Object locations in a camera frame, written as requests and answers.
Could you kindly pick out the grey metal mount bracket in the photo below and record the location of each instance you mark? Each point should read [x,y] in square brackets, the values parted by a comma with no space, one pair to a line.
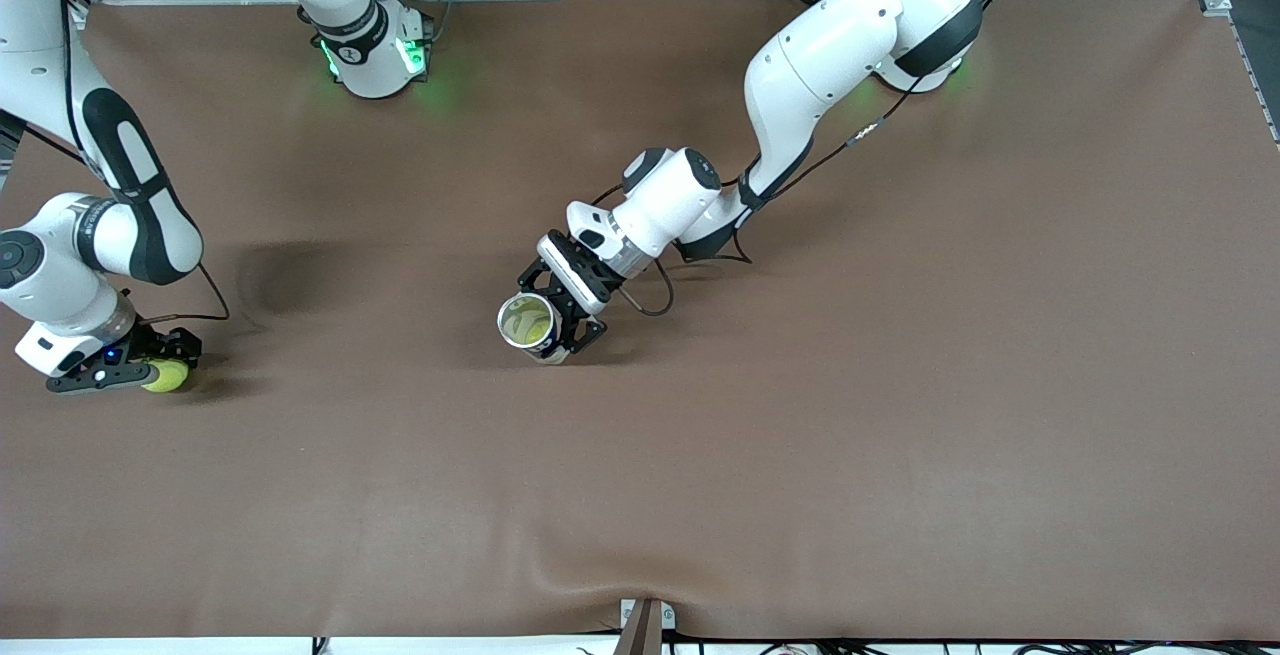
[645,630]

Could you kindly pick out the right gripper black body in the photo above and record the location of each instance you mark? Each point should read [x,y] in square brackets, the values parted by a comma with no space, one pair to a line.
[160,342]

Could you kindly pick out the brown table mat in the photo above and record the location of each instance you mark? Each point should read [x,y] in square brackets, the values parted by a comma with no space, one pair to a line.
[800,435]

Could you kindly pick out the silver tennis ball can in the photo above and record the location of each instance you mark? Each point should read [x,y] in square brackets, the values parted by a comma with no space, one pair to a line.
[546,353]

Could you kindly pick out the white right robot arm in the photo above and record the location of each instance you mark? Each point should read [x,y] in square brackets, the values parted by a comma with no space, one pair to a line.
[40,55]

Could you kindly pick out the yellow tennis ball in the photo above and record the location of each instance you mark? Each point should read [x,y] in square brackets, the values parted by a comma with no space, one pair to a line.
[528,325]
[168,378]

